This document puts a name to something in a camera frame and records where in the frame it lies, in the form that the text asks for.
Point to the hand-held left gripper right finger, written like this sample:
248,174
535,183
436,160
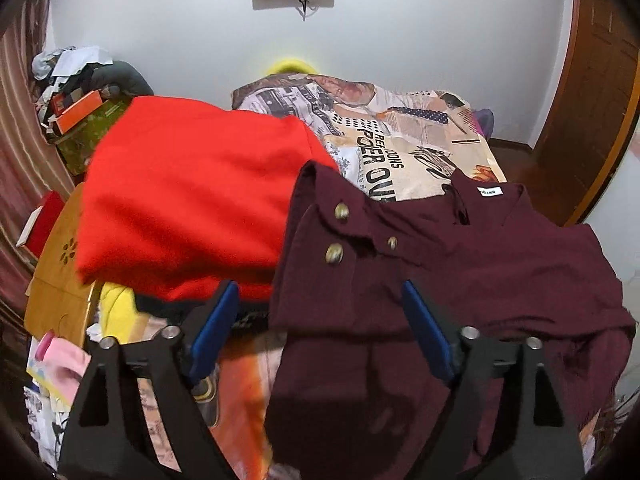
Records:
430,340

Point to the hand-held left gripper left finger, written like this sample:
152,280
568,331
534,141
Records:
215,330

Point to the maroon button shirt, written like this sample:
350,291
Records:
450,270

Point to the yellow garment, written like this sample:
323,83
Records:
117,310

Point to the red folded garment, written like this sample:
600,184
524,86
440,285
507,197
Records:
190,200

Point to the pink cloth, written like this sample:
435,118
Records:
62,365

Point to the wooden stool with flower cutouts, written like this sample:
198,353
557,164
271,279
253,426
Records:
55,280

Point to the printed papers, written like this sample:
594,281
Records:
42,425

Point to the red book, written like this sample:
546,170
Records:
45,225

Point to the newspaper printed blanket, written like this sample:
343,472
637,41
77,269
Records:
390,125

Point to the green box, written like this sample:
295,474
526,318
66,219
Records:
90,135

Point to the striped brown curtain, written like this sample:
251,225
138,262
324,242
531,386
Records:
20,160

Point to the orange box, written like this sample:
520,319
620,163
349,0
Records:
77,110

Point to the yellow pillow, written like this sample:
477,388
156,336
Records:
290,66

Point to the wooden door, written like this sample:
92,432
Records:
585,110

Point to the pile of clutter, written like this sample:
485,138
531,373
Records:
75,67

